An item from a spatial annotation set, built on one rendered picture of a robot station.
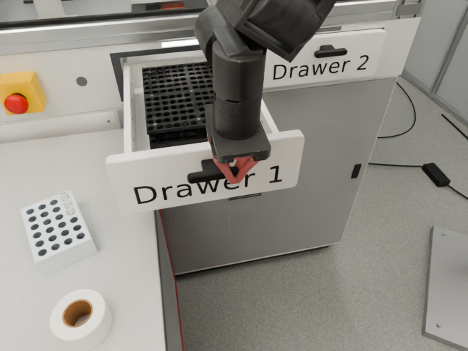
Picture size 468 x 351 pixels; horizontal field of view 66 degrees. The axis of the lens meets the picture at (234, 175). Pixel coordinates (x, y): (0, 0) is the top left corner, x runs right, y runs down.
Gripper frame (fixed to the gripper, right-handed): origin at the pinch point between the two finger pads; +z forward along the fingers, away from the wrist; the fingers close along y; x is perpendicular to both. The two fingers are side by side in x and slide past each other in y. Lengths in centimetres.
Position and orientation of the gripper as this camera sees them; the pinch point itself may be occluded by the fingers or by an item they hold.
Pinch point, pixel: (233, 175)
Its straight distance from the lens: 51.7
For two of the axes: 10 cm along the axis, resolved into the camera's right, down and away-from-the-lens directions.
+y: -2.1, -7.2, 6.7
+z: -0.3, 6.9, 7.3
